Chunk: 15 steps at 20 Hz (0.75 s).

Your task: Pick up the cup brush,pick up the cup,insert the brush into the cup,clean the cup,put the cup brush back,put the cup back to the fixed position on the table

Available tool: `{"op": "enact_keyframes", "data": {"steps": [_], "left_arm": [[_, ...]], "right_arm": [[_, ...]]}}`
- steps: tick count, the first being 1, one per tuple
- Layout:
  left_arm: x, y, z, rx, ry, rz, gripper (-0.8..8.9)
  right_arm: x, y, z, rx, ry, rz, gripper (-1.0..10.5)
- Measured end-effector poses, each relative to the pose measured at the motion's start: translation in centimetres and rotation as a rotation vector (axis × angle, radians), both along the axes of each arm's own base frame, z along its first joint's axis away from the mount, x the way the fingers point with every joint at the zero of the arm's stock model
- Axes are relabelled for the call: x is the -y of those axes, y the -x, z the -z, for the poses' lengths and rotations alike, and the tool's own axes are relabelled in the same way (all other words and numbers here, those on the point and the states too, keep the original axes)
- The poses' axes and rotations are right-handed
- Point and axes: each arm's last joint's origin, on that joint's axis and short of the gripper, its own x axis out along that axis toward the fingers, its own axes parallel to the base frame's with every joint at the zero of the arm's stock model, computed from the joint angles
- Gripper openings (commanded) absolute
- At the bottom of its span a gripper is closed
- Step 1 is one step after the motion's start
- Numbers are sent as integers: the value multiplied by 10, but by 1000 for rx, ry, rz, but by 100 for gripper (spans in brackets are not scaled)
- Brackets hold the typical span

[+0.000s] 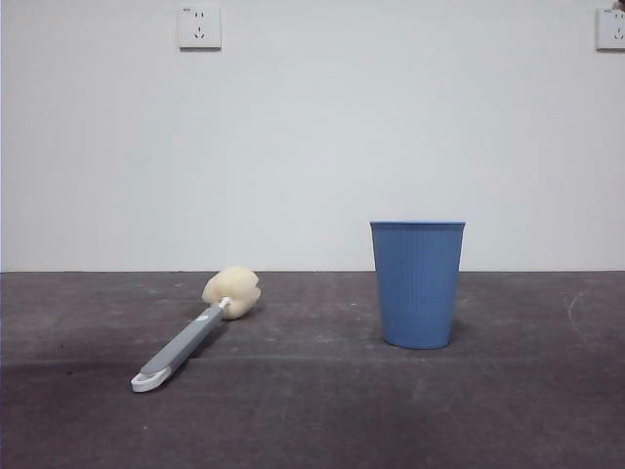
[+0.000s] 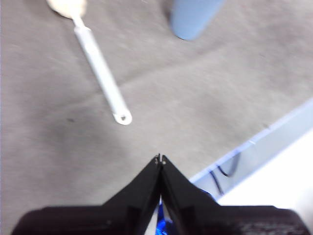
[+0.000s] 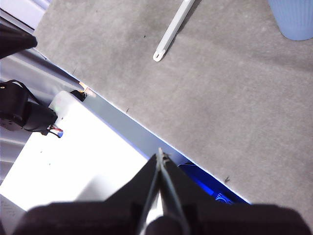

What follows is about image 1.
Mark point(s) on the blue ribbed plastic cup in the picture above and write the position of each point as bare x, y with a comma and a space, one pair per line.
417, 283

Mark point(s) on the white wall socket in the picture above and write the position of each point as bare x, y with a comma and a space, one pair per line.
610, 29
200, 28

